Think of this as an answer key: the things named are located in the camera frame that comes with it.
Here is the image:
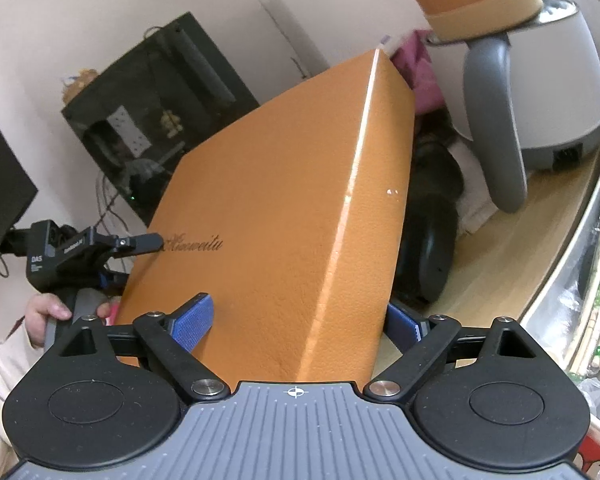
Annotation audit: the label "black round device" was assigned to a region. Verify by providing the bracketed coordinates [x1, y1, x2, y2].
[390, 110, 467, 307]

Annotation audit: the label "white appliance with grey handle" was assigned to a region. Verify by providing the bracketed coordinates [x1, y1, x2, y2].
[425, 0, 600, 214]

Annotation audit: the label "orange leather box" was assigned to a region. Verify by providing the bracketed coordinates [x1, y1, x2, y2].
[114, 49, 417, 385]

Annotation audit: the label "white cloth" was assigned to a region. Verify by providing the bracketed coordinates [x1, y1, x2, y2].
[449, 139, 502, 237]

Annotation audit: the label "black monitor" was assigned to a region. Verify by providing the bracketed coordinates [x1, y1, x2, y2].
[0, 91, 39, 282]

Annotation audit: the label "wooden desktop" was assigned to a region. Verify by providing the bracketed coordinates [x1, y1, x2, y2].
[387, 130, 600, 323]

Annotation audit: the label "white power strip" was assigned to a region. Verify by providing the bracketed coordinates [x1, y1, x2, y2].
[106, 105, 152, 159]

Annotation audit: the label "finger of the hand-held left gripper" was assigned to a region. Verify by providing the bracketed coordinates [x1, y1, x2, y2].
[111, 232, 164, 257]
[99, 269, 132, 295]

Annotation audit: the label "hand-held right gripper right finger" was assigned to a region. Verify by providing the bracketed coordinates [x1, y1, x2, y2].
[362, 301, 576, 406]

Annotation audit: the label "brown plush toy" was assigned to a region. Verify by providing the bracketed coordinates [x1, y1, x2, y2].
[61, 67, 101, 104]

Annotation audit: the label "person's left hand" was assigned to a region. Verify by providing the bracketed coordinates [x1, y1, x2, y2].
[24, 294, 123, 347]

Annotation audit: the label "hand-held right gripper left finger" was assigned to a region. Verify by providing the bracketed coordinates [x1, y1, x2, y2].
[42, 292, 231, 404]

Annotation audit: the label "black cables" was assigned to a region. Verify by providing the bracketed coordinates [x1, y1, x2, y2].
[94, 169, 133, 233]

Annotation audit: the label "pink cloth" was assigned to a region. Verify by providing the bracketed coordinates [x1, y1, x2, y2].
[391, 29, 447, 117]

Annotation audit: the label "black glass cabinet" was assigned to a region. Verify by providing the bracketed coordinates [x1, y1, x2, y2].
[61, 11, 261, 227]

